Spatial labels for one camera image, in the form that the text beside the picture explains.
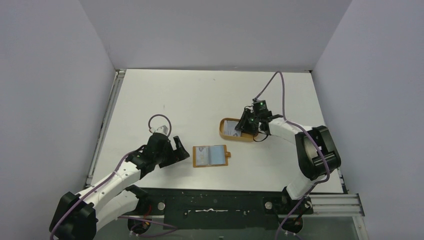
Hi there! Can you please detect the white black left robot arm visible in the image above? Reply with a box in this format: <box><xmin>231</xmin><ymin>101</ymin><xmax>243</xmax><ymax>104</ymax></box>
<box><xmin>49</xmin><ymin>132</ymin><xmax>190</xmax><ymax>240</ymax></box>

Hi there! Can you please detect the silver credit card stack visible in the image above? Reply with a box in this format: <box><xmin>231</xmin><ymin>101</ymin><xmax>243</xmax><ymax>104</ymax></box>
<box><xmin>223</xmin><ymin>120</ymin><xmax>242</xmax><ymax>137</ymax></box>

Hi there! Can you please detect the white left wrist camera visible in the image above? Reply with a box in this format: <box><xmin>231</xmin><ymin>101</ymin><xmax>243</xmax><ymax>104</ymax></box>
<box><xmin>150</xmin><ymin>125</ymin><xmax>169</xmax><ymax>136</ymax></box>

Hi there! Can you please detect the yellow leather card holder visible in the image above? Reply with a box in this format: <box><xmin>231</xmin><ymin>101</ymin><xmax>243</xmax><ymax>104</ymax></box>
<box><xmin>192</xmin><ymin>144</ymin><xmax>232</xmax><ymax>168</ymax></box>

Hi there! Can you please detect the black loop cable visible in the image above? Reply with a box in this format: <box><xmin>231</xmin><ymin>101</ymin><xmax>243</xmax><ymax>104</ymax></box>
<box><xmin>253</xmin><ymin>127</ymin><xmax>271</xmax><ymax>143</ymax></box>

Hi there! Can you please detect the aluminium frame rail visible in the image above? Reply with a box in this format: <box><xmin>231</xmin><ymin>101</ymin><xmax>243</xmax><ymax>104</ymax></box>
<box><xmin>67</xmin><ymin>193</ymin><xmax>365</xmax><ymax>220</ymax></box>

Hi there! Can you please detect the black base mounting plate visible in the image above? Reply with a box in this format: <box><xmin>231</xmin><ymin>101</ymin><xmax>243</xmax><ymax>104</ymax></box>
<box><xmin>123</xmin><ymin>185</ymin><xmax>314</xmax><ymax>230</ymax></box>

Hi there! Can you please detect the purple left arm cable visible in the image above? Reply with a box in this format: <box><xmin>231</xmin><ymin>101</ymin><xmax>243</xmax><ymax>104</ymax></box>
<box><xmin>49</xmin><ymin>114</ymin><xmax>180</xmax><ymax>240</ymax></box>

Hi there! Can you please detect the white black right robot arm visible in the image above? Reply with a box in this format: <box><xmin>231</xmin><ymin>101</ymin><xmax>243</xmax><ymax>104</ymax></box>
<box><xmin>235</xmin><ymin>100</ymin><xmax>341</xmax><ymax>214</ymax></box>

